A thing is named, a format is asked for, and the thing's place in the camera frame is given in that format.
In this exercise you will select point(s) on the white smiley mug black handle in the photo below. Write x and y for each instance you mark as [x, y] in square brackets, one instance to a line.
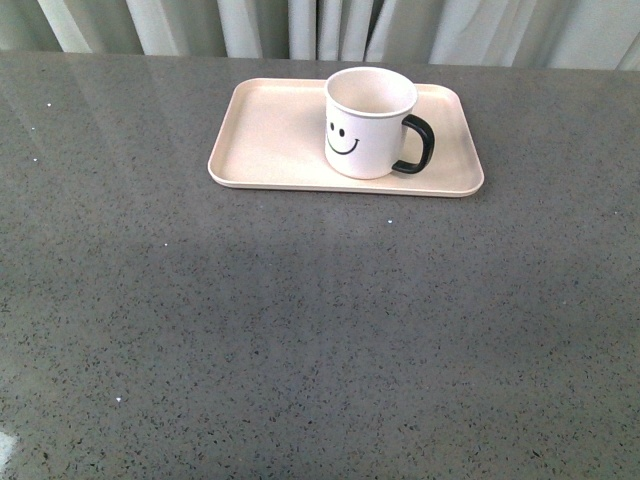
[368, 113]

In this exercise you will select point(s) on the pink rectangular plastic tray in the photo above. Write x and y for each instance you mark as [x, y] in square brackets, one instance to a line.
[272, 137]

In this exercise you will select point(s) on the white pleated curtain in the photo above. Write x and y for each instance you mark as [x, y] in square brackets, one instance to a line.
[549, 34]

